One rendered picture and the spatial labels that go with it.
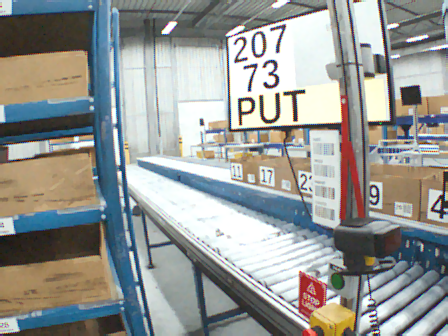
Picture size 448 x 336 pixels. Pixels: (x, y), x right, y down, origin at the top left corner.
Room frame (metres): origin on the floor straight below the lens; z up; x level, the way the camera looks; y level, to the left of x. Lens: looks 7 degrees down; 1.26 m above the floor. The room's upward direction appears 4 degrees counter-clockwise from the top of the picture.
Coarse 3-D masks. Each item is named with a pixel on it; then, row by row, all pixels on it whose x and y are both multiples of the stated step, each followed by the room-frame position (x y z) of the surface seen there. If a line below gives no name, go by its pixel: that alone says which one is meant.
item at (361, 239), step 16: (352, 224) 0.47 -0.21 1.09; (368, 224) 0.46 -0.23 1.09; (384, 224) 0.44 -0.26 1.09; (336, 240) 0.49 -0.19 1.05; (352, 240) 0.46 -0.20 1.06; (368, 240) 0.43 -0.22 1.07; (384, 240) 0.41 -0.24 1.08; (400, 240) 0.42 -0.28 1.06; (352, 256) 0.47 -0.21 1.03; (368, 256) 0.43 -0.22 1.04; (384, 256) 0.41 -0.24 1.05; (352, 272) 0.47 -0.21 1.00
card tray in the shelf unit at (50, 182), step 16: (16, 160) 0.74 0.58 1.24; (32, 160) 0.51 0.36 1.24; (48, 160) 0.52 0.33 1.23; (64, 160) 0.54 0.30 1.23; (80, 160) 0.55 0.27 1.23; (0, 176) 0.48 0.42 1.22; (16, 176) 0.49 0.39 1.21; (32, 176) 0.51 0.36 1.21; (48, 176) 0.52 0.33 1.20; (64, 176) 0.53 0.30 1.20; (80, 176) 0.55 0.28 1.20; (0, 192) 0.48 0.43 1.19; (16, 192) 0.49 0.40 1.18; (32, 192) 0.51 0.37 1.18; (48, 192) 0.52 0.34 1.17; (64, 192) 0.53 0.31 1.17; (80, 192) 0.55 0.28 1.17; (0, 208) 0.48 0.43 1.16; (16, 208) 0.49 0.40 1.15; (32, 208) 0.50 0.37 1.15; (48, 208) 0.52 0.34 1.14
